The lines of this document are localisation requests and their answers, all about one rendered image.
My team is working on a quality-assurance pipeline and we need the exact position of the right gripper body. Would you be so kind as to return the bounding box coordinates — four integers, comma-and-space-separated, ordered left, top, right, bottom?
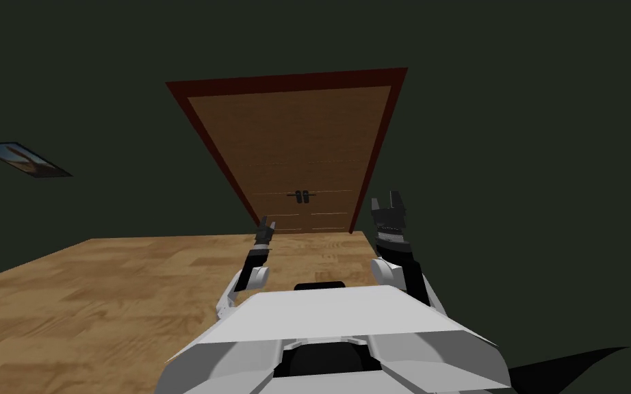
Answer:
375, 207, 407, 236

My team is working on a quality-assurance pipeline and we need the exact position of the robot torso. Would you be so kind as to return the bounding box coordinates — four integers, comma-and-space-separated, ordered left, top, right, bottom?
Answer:
155, 280, 513, 394

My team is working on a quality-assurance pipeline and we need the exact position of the framed wall picture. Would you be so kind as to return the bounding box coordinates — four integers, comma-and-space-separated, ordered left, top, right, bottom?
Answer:
0, 142, 73, 179

